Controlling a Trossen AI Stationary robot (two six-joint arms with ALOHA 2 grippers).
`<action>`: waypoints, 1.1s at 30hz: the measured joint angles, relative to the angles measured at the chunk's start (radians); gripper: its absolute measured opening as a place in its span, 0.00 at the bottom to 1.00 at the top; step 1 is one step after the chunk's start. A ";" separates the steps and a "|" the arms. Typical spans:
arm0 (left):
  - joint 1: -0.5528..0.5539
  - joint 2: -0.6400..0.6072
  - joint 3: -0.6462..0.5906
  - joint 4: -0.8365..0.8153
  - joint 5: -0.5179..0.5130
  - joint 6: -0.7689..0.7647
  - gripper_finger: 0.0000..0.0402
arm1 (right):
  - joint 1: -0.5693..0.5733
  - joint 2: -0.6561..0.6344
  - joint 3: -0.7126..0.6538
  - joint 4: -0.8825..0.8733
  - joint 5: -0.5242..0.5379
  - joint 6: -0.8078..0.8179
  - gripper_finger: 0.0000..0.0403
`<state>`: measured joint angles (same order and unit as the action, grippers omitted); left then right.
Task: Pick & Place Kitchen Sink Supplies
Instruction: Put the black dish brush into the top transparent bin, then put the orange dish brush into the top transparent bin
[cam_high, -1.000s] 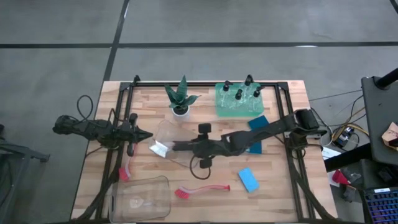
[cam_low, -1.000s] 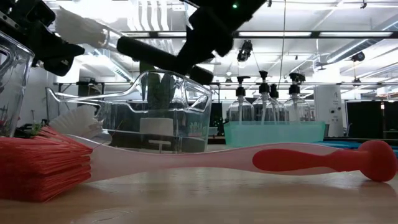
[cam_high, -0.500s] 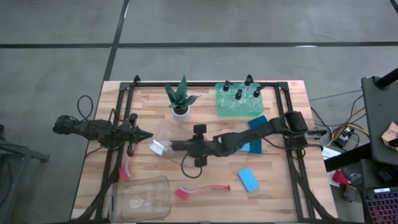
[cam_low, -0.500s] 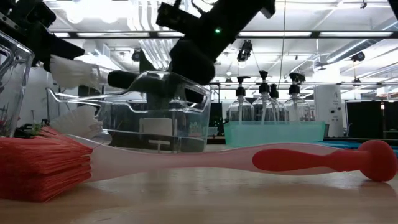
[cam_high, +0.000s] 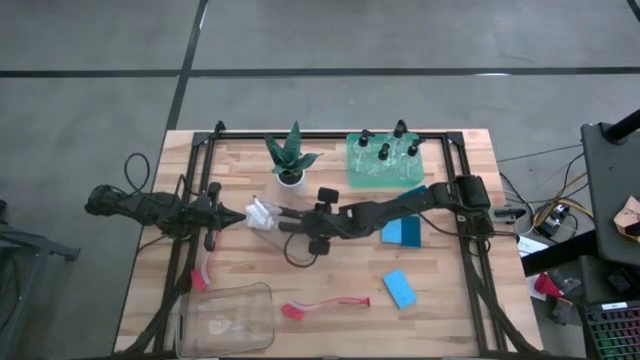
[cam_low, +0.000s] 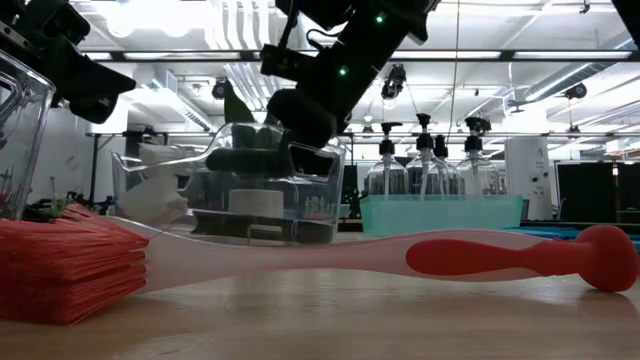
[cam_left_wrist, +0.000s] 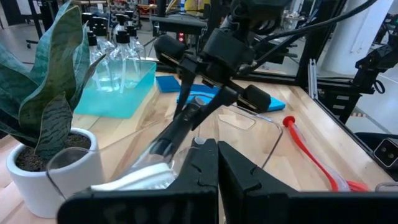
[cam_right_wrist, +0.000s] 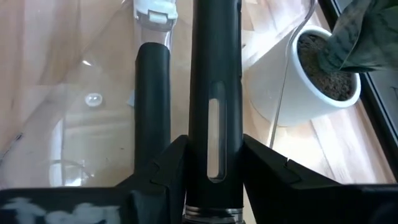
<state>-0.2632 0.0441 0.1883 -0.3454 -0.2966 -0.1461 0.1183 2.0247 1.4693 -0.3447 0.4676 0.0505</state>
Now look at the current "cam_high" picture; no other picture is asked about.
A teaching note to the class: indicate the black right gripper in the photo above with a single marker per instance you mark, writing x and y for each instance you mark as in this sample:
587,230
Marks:
322,222

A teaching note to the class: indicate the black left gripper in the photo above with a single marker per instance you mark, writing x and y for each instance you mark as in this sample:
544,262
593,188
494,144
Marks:
210,216

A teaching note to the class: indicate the red dish brush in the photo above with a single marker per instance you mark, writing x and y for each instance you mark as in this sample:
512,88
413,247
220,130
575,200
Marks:
292,311
200,280

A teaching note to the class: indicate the light blue packet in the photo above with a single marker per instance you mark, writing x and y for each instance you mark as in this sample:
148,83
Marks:
391,232

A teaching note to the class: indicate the light blue sponge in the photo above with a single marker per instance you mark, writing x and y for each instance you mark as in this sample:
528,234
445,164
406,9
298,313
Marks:
400,290

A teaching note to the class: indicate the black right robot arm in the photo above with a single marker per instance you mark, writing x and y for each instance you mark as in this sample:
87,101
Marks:
400,205

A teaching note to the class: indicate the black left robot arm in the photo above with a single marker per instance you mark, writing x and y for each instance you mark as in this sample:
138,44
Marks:
145,207

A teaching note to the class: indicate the snake plant in white pot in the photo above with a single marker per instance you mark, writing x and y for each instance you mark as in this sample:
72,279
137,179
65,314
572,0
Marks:
290,155

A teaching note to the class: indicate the translucent green plastic tray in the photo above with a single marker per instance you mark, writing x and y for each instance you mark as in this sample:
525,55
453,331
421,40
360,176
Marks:
360,179

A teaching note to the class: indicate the clear plastic bin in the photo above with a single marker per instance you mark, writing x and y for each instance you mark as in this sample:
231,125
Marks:
225,320

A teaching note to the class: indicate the grey metal cart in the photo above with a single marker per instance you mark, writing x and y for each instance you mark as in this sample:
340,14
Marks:
30,250

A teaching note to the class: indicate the white paper sheet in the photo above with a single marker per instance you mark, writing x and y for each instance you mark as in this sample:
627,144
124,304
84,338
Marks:
530,245

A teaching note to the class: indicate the small blue electronics box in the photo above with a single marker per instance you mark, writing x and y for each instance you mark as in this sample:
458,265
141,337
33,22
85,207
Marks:
554,220

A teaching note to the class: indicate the red plastic item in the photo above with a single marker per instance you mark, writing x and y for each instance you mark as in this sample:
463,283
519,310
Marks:
546,286

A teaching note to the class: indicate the black side table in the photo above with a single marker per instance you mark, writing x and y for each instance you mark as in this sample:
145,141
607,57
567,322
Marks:
610,200

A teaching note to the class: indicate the brown cardboard piece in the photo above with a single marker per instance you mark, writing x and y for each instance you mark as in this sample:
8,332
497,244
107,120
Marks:
629,217

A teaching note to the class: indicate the backlit computer keyboard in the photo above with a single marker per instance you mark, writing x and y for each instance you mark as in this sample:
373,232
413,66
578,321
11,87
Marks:
615,332

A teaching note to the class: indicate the black camera stand pole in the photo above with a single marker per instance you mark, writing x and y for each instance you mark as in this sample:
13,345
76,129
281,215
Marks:
622,127

